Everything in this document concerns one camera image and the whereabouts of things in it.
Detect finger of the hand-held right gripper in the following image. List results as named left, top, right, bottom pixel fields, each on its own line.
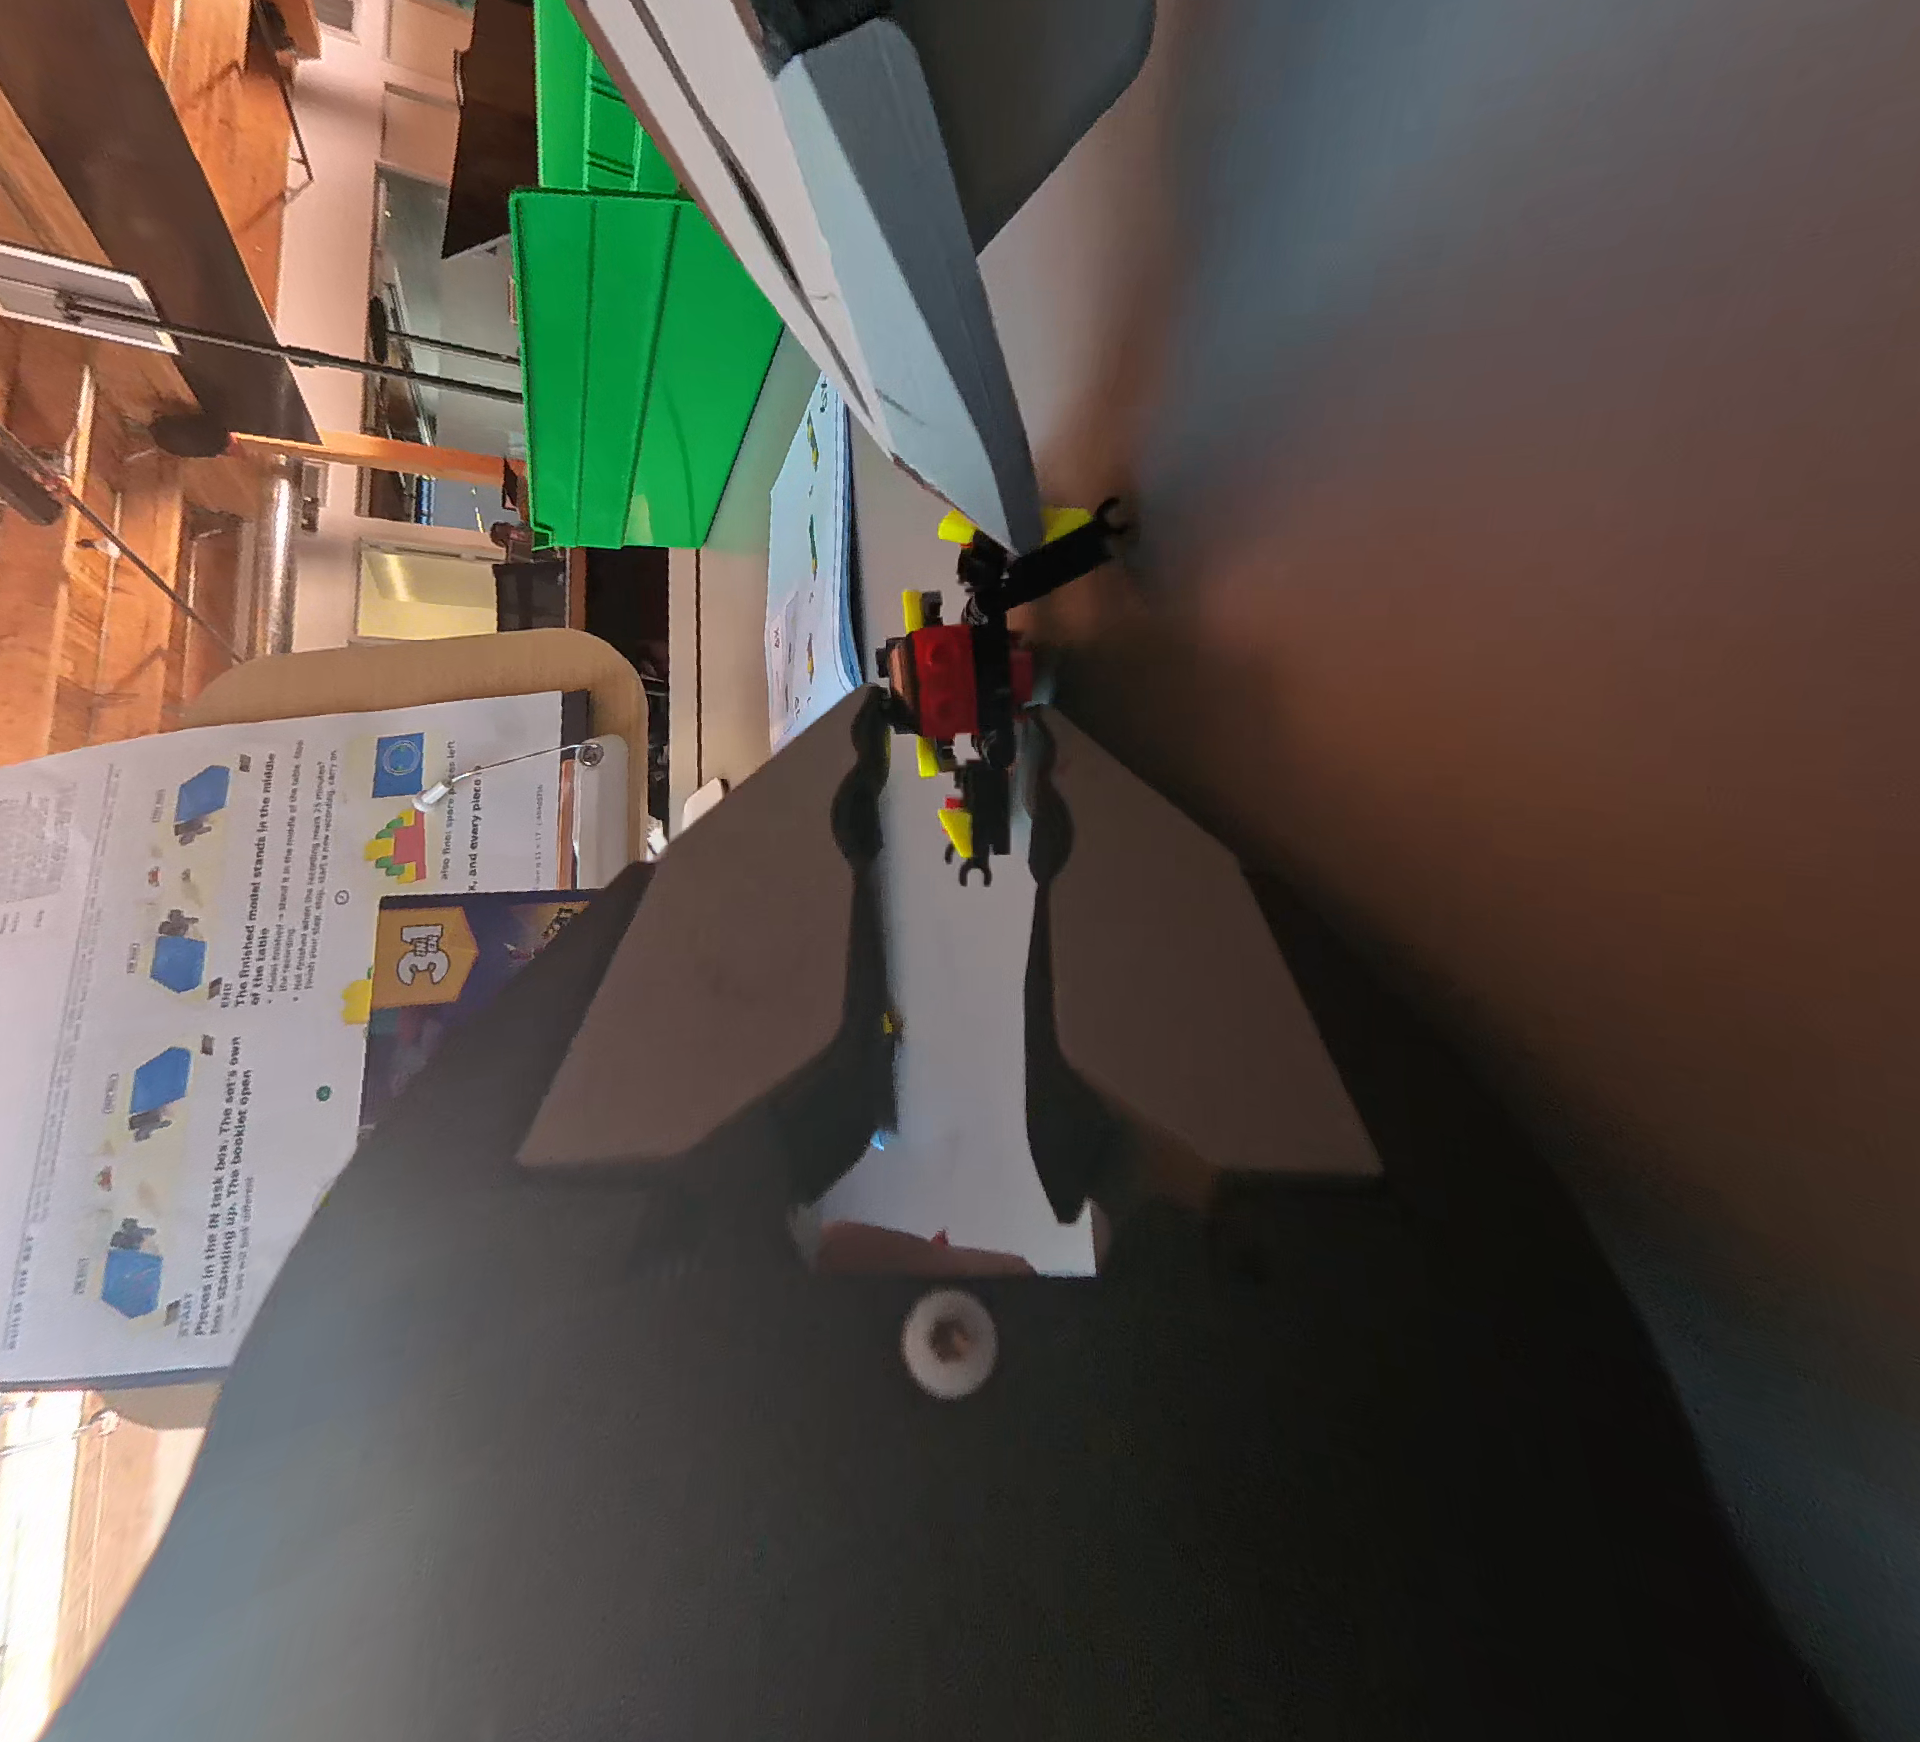
left=778, top=17, right=1056, bottom=554
left=502, top=0, right=906, bottom=451

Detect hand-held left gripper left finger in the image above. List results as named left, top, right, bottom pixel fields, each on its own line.
left=516, top=688, right=904, bottom=1220

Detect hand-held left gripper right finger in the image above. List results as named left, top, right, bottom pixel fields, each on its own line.
left=1025, top=708, right=1385, bottom=1226

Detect red black yellow lego model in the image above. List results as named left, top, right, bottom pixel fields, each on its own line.
left=875, top=496, right=1131, bottom=893

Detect purple lego set box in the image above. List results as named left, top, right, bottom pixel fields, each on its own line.
left=358, top=885, right=640, bottom=1146

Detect open lego instruction booklet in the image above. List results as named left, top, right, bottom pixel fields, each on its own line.
left=763, top=375, right=865, bottom=751

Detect small green plastic bin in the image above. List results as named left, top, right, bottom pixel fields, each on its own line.
left=530, top=0, right=682, bottom=200

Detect large green plastic bin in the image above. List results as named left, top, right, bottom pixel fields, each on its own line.
left=506, top=188, right=785, bottom=554

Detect beige wooden chair back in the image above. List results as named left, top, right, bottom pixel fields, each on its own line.
left=183, top=629, right=652, bottom=863

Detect black thin rod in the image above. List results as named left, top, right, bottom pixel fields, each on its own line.
left=60, top=299, right=527, bottom=397

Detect printed task instruction sheet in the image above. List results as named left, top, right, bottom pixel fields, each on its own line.
left=0, top=688, right=606, bottom=1394

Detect dark ceiling beam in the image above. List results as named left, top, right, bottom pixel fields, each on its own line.
left=0, top=0, right=324, bottom=457

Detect grey metal pipe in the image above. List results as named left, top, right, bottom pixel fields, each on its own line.
left=247, top=451, right=308, bottom=658

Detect white framed ceiling panel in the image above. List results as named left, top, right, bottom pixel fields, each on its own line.
left=0, top=240, right=165, bottom=353

